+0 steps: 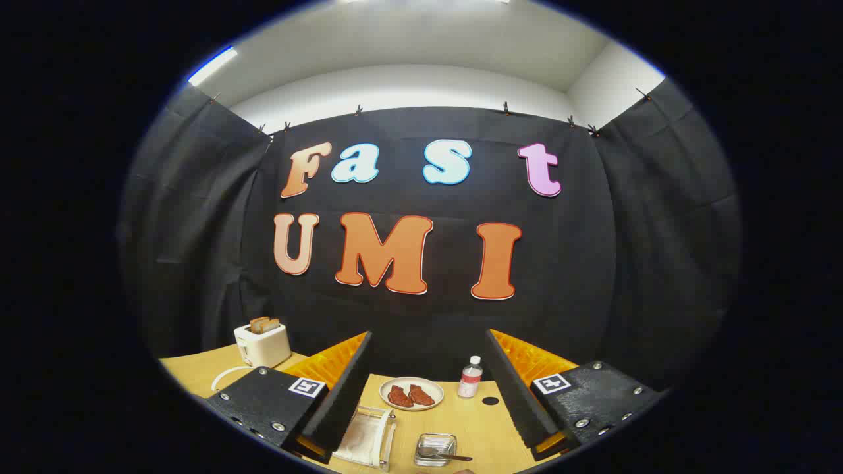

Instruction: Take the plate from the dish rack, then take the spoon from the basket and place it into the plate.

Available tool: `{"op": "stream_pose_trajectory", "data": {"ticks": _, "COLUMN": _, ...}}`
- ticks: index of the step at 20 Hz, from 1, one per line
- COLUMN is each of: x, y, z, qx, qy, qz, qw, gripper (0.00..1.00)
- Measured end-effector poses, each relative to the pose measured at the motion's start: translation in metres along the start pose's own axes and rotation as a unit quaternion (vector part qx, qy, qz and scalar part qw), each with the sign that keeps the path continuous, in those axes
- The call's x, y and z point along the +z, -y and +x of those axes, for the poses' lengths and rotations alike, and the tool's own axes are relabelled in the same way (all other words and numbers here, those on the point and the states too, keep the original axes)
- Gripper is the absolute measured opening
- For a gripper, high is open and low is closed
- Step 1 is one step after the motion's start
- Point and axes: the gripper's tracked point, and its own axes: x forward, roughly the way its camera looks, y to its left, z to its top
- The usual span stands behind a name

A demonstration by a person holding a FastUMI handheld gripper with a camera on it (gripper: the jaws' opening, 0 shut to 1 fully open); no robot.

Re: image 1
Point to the white toaster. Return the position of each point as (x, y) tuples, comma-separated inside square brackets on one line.
[(263, 347)]

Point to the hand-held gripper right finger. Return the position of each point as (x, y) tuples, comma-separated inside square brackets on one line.
[(517, 395)]

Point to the ceiling light strip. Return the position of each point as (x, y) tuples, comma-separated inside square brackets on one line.
[(212, 66)]

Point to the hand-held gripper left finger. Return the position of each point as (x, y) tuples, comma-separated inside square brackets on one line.
[(339, 395)]

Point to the beige plate with meat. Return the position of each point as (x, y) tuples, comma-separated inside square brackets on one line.
[(411, 380)]

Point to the red meat slice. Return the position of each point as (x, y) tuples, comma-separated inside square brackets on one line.
[(399, 396), (421, 395)]

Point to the clear plastic water bottle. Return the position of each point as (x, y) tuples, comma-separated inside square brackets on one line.
[(469, 382)]

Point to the pink plate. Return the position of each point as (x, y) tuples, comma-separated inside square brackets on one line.
[(361, 438)]

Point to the black backdrop cloth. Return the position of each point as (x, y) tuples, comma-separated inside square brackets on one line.
[(593, 263)]

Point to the toast slice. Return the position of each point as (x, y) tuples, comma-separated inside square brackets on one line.
[(257, 324), (272, 326)]

